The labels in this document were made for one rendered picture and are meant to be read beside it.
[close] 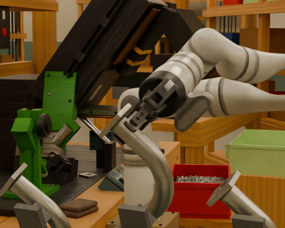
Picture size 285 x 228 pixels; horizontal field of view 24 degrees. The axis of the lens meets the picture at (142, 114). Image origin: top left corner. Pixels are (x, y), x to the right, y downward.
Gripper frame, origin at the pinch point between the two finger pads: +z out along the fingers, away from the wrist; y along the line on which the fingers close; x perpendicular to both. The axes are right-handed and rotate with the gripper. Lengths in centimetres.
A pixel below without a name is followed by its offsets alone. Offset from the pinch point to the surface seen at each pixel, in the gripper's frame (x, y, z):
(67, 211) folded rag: 1, -74, -46
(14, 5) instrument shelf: -63, -83, -109
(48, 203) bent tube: -1.4, -16.4, 7.7
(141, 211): 9.6, -2.8, 8.8
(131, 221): 9.7, -5.7, 8.8
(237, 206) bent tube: 19.2, 5.7, 3.5
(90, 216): 7, -72, -48
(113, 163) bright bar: 2, -99, -101
